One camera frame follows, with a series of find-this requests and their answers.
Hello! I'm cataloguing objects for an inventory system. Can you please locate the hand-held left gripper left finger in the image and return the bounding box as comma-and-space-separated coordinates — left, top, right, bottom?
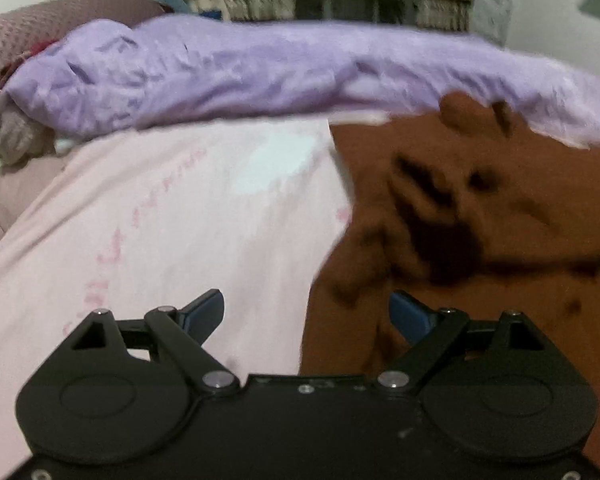
66, 289, 241, 395

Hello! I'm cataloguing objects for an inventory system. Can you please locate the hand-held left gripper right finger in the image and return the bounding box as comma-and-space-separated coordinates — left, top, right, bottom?
377, 291, 553, 393

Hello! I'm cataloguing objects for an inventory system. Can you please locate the brown garment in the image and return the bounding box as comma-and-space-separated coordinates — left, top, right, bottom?
299, 91, 600, 466

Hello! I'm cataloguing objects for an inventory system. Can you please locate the pink bed sheet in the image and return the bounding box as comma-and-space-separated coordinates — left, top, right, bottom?
0, 112, 393, 480

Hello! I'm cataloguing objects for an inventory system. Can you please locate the dusty pink pillow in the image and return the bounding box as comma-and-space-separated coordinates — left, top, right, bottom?
0, 159, 67, 243

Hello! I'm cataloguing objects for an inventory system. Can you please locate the purple duvet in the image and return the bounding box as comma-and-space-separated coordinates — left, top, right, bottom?
2, 14, 600, 155

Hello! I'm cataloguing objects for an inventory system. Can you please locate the grey crumpled cloth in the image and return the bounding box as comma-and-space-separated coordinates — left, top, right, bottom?
0, 91, 57, 166

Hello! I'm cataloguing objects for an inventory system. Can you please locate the white plastic bag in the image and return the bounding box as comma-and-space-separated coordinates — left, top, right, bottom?
472, 0, 514, 49

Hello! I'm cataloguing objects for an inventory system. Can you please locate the small red cloth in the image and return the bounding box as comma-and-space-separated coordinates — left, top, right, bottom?
24, 40, 61, 59

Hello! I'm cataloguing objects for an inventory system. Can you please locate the beige plush toy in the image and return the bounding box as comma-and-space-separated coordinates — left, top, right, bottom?
180, 0, 232, 22

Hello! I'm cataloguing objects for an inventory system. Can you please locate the brown patterned pillow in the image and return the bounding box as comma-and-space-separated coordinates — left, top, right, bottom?
0, 0, 170, 96

